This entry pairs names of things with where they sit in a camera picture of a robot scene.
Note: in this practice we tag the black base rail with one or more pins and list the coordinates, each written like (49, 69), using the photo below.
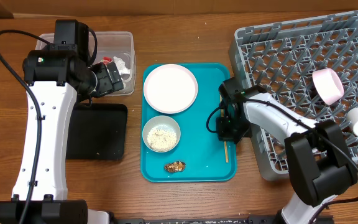
(197, 221)

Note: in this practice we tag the red snack wrapper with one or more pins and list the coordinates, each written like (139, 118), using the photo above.
(106, 60)

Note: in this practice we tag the grey bowl with rice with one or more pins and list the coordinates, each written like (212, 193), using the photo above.
(161, 134)

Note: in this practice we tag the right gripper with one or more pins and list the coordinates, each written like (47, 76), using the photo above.
(227, 133)

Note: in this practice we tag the white napkin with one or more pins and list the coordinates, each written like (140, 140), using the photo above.
(121, 66)

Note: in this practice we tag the teal serving tray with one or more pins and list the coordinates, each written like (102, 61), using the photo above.
(199, 148)

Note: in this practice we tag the brown food scrap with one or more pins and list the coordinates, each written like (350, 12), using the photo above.
(177, 166)

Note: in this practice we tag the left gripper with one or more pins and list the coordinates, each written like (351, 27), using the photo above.
(107, 85)

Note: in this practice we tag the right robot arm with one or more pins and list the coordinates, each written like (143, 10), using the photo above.
(319, 165)

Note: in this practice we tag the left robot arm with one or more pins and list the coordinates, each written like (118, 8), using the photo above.
(56, 77)

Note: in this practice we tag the black tray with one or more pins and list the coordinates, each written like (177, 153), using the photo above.
(97, 132)

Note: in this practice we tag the pink bowl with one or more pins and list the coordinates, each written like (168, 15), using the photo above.
(328, 85)

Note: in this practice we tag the clear plastic bin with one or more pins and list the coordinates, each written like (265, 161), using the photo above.
(118, 44)

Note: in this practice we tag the grey dishwasher rack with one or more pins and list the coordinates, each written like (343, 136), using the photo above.
(282, 57)

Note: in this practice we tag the white round plate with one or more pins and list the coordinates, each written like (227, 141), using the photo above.
(170, 88)

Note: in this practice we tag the wooden chopstick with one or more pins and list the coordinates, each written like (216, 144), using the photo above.
(225, 143)

